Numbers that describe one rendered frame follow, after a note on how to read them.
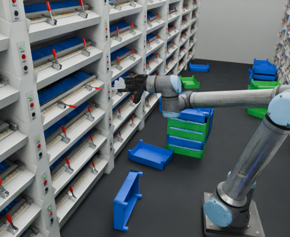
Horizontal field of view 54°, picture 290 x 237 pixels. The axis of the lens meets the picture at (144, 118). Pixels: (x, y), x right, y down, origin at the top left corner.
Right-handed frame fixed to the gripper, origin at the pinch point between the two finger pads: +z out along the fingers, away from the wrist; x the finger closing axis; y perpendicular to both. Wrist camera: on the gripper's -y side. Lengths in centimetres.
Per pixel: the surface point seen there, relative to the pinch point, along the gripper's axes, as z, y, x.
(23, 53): 10, 30, 49
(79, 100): 14.4, -1.9, 13.7
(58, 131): 22.9, -15.1, 25.2
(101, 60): 13.7, 12.0, -16.4
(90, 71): 23.0, 5.7, -16.1
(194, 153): -31, -75, -60
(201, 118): -37, -44, -60
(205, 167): -40, -80, -50
